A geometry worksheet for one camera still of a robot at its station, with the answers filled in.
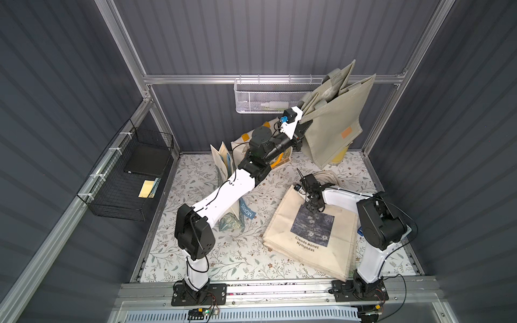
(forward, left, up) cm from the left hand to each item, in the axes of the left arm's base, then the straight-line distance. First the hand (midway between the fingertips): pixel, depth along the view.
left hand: (313, 119), depth 62 cm
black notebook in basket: (+6, +64, -24) cm, 69 cm away
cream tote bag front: (-21, -11, -46) cm, 52 cm away
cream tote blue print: (+6, +32, -27) cm, 42 cm away
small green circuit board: (-45, +39, -50) cm, 78 cm away
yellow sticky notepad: (-9, +59, -24) cm, 64 cm away
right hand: (-1, -10, -47) cm, 48 cm away
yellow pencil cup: (+25, -27, -45) cm, 58 cm away
